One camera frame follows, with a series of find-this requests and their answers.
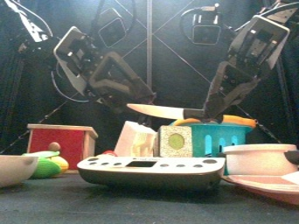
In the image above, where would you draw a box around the pink plate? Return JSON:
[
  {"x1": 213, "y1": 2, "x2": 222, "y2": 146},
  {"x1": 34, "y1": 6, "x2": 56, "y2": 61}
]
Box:
[{"x1": 222, "y1": 170, "x2": 299, "y2": 207}]

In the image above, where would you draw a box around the white bowl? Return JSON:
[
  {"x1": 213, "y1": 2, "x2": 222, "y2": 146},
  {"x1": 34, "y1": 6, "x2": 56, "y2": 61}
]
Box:
[{"x1": 0, "y1": 154, "x2": 39, "y2": 189}]

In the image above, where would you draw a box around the green plush vegetable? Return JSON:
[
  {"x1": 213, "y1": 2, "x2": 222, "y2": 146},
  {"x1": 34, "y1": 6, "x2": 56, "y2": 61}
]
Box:
[{"x1": 29, "y1": 157, "x2": 62, "y2": 179}]

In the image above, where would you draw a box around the grey vertical frame pole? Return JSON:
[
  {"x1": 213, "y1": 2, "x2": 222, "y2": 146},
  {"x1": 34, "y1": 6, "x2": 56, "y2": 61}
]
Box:
[{"x1": 144, "y1": 0, "x2": 154, "y2": 90}]

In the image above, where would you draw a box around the brown wooden knob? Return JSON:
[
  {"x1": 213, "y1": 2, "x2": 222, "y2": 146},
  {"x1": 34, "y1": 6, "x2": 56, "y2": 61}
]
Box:
[{"x1": 46, "y1": 141, "x2": 61, "y2": 153}]

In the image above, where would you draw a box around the red wooden box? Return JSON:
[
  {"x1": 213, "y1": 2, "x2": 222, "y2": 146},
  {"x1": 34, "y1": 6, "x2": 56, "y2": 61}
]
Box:
[{"x1": 25, "y1": 122, "x2": 98, "y2": 173}]

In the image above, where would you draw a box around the yellow toy fruit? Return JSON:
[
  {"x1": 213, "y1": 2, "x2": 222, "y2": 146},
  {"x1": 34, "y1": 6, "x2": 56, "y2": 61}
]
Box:
[{"x1": 50, "y1": 155, "x2": 70, "y2": 175}]

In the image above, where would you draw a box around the dark side frame post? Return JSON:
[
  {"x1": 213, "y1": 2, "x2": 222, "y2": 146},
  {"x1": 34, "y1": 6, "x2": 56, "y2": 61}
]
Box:
[{"x1": 274, "y1": 58, "x2": 294, "y2": 143}]

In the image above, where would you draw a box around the white kitchen scale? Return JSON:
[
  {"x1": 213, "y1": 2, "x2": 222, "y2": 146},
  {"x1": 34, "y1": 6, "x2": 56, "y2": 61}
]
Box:
[{"x1": 76, "y1": 155, "x2": 228, "y2": 193}]

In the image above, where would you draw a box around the orange toy banana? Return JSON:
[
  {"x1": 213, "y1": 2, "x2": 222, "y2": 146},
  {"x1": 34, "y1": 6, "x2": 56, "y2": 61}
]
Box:
[{"x1": 172, "y1": 114, "x2": 257, "y2": 130}]

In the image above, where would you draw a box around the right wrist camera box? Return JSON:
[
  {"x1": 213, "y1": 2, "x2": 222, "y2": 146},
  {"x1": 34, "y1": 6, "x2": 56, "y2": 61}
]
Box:
[{"x1": 189, "y1": 3, "x2": 224, "y2": 46}]

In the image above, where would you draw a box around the white green toy leek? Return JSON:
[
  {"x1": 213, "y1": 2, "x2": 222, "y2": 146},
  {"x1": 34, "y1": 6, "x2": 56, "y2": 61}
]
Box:
[{"x1": 21, "y1": 150, "x2": 61, "y2": 160}]

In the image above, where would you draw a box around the teal plastic basket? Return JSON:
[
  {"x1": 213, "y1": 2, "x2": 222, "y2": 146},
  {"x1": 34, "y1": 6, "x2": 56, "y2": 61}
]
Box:
[{"x1": 169, "y1": 121, "x2": 254, "y2": 176}]

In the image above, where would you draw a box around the speckled cube green oval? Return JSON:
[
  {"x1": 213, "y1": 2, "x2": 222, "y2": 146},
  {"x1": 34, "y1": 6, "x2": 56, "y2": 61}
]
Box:
[{"x1": 156, "y1": 124, "x2": 193, "y2": 158}]

